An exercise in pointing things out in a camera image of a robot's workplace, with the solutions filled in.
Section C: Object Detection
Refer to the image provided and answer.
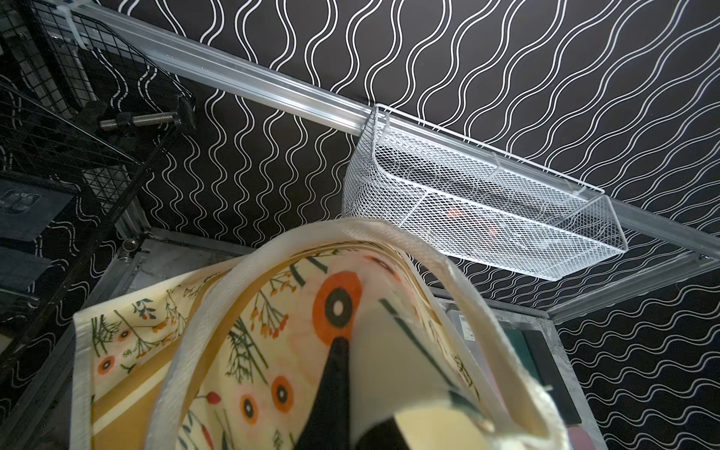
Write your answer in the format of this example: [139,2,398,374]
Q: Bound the dark green pencil case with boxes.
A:
[504,328,542,384]

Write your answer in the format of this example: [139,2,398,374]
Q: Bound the white wire mesh basket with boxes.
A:
[342,109,628,281]

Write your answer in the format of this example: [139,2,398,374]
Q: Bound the black pencil case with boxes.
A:
[522,330,581,426]

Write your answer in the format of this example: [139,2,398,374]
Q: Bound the translucent grey pencil case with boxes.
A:
[446,309,500,395]

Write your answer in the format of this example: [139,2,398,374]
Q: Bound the aluminium back rail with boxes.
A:
[74,2,719,260]

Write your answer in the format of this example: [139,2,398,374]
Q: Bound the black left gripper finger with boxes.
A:
[294,337,409,449]

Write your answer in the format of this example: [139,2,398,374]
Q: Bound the aluminium frame corner post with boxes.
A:
[547,252,719,324]

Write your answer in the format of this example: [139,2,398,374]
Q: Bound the cream canvas tote bag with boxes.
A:
[69,219,570,449]

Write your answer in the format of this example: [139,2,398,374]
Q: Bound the black wire basket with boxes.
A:
[1,1,195,378]

